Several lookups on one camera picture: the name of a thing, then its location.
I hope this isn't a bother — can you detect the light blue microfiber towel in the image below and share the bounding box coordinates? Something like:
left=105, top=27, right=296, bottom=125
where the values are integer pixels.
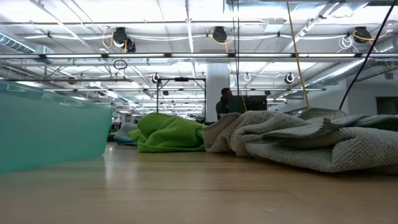
left=113, top=123, right=139, bottom=147

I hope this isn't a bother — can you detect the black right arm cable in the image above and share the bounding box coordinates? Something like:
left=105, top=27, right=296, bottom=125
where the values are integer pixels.
left=338, top=0, right=398, bottom=111

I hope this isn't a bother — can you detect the bright green microfiber towel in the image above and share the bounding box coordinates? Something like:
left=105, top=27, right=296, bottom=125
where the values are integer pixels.
left=128, top=112, right=206, bottom=154

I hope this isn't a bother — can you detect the grey waffle microfiber towel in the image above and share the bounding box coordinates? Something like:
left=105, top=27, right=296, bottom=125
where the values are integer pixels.
left=202, top=110, right=398, bottom=174

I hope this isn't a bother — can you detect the silver air duct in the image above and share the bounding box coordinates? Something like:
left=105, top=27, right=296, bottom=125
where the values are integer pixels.
left=0, top=32, right=37, bottom=54
left=306, top=37, right=398, bottom=88

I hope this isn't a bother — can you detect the long ceiling light bar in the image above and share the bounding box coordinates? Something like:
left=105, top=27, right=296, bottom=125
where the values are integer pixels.
left=0, top=52, right=398, bottom=60

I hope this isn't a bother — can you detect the teal translucent plastic bin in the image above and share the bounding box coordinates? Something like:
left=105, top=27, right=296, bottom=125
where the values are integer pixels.
left=0, top=80, right=114, bottom=175

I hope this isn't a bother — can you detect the thin black hanging cable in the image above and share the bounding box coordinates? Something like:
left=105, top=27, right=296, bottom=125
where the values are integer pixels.
left=231, top=0, right=241, bottom=97

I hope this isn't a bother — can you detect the black wall monitor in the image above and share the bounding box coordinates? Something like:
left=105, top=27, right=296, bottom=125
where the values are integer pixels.
left=229, top=95, right=268, bottom=113

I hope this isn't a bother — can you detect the dark wall panel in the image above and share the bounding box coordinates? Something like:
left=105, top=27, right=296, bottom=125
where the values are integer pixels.
left=376, top=96, right=398, bottom=116

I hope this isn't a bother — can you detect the black background rig frame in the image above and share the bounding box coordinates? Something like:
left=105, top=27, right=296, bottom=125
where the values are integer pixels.
left=155, top=77, right=207, bottom=123

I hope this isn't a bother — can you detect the black ceiling cable reel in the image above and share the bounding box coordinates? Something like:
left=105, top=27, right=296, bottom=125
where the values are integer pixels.
left=102, top=26, right=137, bottom=54
left=352, top=26, right=390, bottom=43
left=210, top=26, right=234, bottom=53

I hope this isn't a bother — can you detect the white pillar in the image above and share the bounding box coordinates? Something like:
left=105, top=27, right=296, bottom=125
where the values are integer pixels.
left=205, top=63, right=231, bottom=123

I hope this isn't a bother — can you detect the person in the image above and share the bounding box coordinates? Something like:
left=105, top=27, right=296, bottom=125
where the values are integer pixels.
left=215, top=87, right=234, bottom=121

